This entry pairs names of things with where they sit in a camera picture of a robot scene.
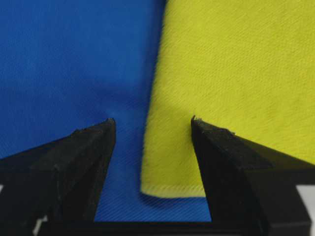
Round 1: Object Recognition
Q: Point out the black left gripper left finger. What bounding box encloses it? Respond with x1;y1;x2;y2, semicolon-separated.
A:
0;118;116;236

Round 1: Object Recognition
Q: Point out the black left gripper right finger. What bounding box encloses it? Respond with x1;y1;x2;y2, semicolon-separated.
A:
190;118;315;236

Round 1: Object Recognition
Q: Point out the yellow-green towel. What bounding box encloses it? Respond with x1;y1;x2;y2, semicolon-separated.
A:
140;0;315;198

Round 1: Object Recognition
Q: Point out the blue table cloth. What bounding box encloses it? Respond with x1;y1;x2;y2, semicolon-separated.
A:
0;0;210;222

